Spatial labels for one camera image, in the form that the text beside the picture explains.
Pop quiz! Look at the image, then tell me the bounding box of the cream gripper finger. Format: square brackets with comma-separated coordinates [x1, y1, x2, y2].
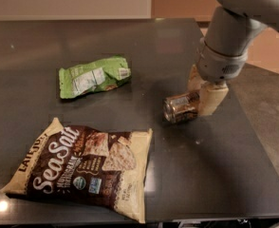
[198, 82, 229, 116]
[187, 65, 203, 91]

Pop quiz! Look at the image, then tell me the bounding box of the orange soda can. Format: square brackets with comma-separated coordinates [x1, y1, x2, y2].
[163, 91, 199, 124]

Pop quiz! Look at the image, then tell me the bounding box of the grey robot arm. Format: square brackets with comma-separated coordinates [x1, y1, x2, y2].
[188, 0, 279, 116]

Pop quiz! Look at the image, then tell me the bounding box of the green rice chip bag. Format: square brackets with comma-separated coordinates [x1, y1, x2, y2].
[59, 56, 131, 99]

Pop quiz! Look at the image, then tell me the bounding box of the brown sea salt chip bag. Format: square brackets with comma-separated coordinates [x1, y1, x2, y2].
[1, 118, 153, 223]

